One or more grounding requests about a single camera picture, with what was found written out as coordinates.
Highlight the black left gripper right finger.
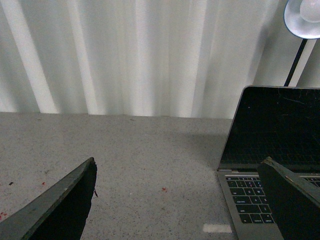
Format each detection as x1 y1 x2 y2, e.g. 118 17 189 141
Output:
257 157 320 240

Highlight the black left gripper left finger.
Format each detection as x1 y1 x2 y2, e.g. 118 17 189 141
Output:
0 157 97 240

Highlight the grey laptop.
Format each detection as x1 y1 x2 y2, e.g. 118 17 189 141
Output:
217 86 320 240

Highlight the white curtain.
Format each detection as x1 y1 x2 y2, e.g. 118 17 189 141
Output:
0 0 320 119

